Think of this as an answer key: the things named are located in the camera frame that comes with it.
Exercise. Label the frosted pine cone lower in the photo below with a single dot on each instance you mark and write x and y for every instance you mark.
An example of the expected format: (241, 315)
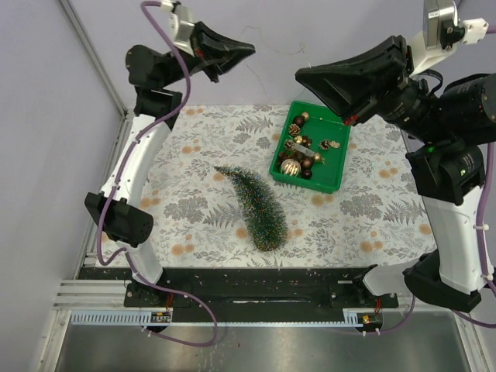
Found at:
(289, 144)

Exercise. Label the frosted pine cone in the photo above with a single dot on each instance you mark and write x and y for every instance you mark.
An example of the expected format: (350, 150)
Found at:
(289, 144)
(294, 130)

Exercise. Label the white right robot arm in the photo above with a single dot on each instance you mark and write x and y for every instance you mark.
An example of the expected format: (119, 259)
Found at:
(450, 172)

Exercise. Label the silver ribbed bauble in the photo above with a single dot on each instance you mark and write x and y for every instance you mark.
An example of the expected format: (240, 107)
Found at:
(290, 167)

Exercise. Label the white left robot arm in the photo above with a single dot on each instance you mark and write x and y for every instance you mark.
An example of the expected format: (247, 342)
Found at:
(162, 82)

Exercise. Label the frosted pine cone upper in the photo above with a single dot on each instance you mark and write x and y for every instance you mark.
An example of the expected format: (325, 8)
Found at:
(294, 130)

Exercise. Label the aluminium frame post left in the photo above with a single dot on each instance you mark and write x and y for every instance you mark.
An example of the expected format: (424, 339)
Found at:
(81, 35)

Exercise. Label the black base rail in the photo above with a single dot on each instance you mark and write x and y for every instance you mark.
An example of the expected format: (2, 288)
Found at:
(254, 295)

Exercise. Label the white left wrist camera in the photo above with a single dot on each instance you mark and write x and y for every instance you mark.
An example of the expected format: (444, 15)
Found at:
(181, 24)

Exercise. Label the floral patterned table mat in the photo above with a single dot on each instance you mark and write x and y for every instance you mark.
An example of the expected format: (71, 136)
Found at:
(376, 217)

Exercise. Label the small green christmas tree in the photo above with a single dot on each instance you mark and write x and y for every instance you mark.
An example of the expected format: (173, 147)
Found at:
(262, 213)

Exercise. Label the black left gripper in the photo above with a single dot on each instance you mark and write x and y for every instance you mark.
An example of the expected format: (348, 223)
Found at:
(206, 42)

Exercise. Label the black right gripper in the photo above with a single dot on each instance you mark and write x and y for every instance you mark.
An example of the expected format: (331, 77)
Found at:
(369, 75)

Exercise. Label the green plastic tray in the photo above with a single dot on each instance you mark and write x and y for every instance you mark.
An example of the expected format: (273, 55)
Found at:
(323, 124)

